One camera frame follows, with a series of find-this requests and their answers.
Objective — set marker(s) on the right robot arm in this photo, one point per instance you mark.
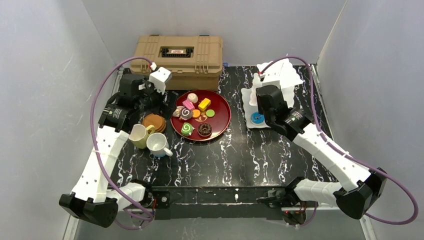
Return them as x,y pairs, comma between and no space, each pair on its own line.
357,187

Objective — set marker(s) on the red round tray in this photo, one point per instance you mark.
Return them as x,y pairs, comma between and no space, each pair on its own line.
219,122

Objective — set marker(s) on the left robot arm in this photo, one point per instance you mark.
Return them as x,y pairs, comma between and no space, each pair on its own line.
95,198

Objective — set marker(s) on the green toy macaron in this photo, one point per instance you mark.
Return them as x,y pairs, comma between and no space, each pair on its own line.
210,113

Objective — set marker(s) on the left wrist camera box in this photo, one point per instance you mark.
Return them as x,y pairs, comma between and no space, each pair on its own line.
159,76

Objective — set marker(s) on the white round toy mochi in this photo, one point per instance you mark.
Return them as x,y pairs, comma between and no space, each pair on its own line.
192,97

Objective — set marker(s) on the chocolate toy donut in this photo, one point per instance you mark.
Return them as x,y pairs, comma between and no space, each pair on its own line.
204,129

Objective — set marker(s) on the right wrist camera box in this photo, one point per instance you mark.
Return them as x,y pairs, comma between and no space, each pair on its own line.
266,79

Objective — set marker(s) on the yellow green mug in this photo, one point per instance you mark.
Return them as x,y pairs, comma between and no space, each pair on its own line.
139,135

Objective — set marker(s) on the wooden coaster stack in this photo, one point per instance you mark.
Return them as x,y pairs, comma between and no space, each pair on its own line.
157,121

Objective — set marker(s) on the white toy cake slice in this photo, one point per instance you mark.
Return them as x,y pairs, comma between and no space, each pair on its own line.
178,111

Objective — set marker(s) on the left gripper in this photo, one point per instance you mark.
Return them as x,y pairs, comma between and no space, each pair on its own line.
161,100

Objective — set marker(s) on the brown swirl roll cake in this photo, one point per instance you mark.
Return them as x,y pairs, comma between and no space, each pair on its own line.
186,114

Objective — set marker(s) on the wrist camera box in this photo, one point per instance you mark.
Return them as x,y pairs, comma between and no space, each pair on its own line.
159,76
266,79

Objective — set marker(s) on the white grey mug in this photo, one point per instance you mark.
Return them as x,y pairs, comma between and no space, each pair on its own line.
158,145

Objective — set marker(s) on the orange round toy biscuit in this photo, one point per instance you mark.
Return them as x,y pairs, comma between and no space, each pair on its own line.
196,113

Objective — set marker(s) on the yellow toy cake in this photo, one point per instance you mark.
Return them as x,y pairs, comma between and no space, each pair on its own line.
204,104

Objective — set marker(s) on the white tiered cake stand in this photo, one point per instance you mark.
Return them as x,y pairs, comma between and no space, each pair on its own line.
289,79

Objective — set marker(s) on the green swirl roll cake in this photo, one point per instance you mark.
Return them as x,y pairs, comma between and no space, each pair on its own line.
187,129

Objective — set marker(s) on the blue toy donut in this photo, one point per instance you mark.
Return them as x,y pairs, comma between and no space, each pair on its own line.
256,118

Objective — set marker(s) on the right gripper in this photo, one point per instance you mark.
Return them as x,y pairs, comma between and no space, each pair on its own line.
262,91

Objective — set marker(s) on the tan plastic toolbox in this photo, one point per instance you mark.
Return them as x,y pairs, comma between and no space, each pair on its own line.
195,62

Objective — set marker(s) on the pink toy cake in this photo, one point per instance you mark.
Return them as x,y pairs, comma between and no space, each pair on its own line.
188,105

